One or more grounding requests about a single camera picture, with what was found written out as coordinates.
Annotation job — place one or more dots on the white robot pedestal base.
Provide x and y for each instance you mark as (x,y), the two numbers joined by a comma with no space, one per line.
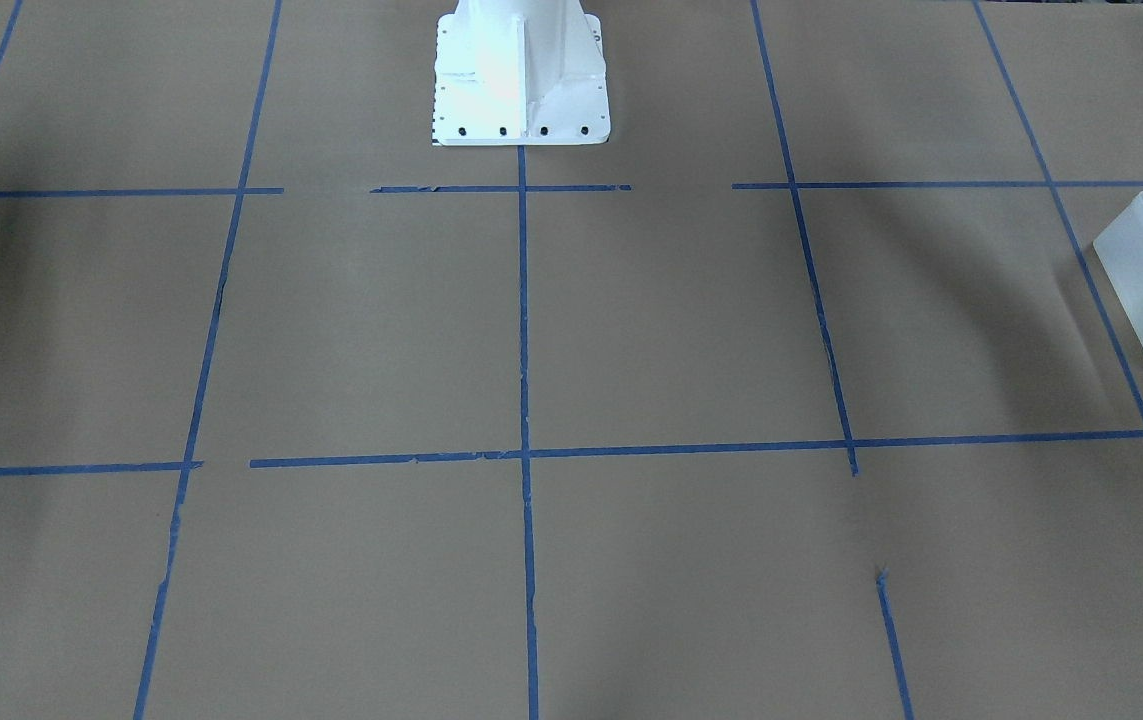
(520,73)

